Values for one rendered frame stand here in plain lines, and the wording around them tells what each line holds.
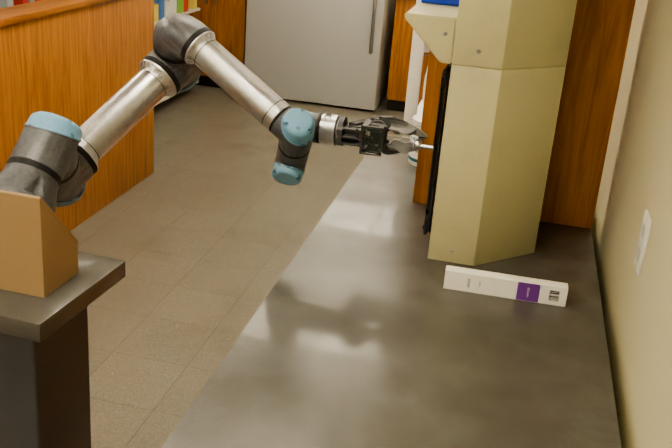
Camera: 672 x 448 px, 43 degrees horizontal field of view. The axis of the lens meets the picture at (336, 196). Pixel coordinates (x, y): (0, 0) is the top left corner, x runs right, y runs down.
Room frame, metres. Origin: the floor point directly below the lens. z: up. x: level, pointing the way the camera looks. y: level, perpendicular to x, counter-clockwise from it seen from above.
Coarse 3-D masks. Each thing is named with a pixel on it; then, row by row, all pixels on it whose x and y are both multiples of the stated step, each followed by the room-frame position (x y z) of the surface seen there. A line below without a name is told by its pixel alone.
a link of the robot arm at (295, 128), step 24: (168, 24) 1.99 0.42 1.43; (192, 24) 1.98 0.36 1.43; (168, 48) 1.98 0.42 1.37; (192, 48) 1.95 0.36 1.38; (216, 48) 1.95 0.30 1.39; (216, 72) 1.92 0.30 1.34; (240, 72) 1.91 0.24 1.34; (240, 96) 1.89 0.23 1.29; (264, 96) 1.88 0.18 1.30; (264, 120) 1.86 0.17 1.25; (288, 120) 1.82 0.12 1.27; (312, 120) 1.84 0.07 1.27; (288, 144) 1.84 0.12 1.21
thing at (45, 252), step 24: (0, 192) 1.54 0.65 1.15; (0, 216) 1.54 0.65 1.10; (24, 216) 1.53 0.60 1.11; (48, 216) 1.55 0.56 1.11; (0, 240) 1.54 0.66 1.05; (24, 240) 1.53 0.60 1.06; (48, 240) 1.55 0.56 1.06; (72, 240) 1.63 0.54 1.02; (0, 264) 1.55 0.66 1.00; (24, 264) 1.53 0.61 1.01; (48, 264) 1.54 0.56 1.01; (72, 264) 1.63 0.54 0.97; (0, 288) 1.55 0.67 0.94; (24, 288) 1.53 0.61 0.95; (48, 288) 1.54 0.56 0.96
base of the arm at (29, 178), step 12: (12, 168) 1.63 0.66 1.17; (24, 168) 1.63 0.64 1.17; (36, 168) 1.64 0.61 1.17; (48, 168) 1.65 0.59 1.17; (0, 180) 1.60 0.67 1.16; (12, 180) 1.60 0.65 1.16; (24, 180) 1.60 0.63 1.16; (36, 180) 1.62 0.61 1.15; (48, 180) 1.64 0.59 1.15; (60, 180) 1.68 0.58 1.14; (24, 192) 1.58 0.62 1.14; (36, 192) 1.61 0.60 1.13; (48, 192) 1.62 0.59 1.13; (48, 204) 1.61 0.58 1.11
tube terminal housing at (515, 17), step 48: (480, 0) 1.86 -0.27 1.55; (528, 0) 1.88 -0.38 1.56; (576, 0) 1.96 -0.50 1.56; (480, 48) 1.86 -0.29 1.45; (528, 48) 1.89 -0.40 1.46; (480, 96) 1.86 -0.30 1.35; (528, 96) 1.90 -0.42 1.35; (480, 144) 1.85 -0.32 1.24; (528, 144) 1.91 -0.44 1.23; (480, 192) 1.85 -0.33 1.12; (528, 192) 1.93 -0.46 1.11; (432, 240) 1.87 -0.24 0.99; (480, 240) 1.85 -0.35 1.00; (528, 240) 1.94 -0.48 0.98
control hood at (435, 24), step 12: (408, 12) 1.91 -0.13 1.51; (420, 12) 1.92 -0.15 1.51; (432, 12) 1.94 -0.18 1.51; (444, 12) 1.95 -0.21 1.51; (456, 12) 1.97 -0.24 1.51; (420, 24) 1.89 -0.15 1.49; (432, 24) 1.88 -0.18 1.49; (444, 24) 1.88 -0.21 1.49; (420, 36) 1.89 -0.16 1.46; (432, 36) 1.88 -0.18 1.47; (444, 36) 1.88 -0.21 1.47; (432, 48) 1.88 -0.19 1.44; (444, 48) 1.87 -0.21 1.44; (444, 60) 1.87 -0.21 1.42
